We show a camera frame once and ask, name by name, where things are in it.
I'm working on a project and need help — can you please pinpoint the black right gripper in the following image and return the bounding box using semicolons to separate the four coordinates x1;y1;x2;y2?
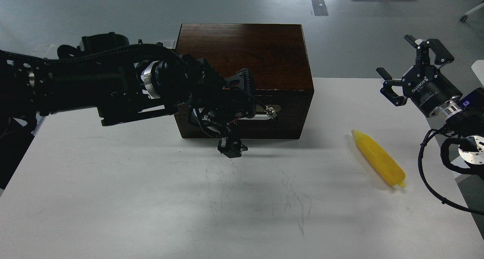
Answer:
376;35;462;118

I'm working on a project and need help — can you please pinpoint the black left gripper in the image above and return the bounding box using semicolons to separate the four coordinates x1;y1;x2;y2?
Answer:
159;54;256;158

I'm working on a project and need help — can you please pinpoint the wooden drawer with white handle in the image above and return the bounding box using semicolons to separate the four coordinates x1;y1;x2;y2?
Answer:
174;105;304;140

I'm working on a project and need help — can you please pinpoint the yellow corn cob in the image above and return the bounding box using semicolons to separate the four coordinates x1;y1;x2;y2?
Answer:
351;129;406;188

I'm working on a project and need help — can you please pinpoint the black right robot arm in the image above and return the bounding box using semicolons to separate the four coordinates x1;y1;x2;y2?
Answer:
376;35;483;215

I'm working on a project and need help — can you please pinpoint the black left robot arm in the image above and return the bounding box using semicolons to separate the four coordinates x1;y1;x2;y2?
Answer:
1;32;261;190

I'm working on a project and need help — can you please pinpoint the dark wooden drawer cabinet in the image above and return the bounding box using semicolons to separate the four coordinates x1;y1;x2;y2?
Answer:
175;23;315;138

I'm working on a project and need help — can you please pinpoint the white neighbouring table edge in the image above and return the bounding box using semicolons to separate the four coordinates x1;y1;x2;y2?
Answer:
471;59;484;87

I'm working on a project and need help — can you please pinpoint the white chair leg with caster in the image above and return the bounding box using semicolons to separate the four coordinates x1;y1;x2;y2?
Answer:
459;1;484;22

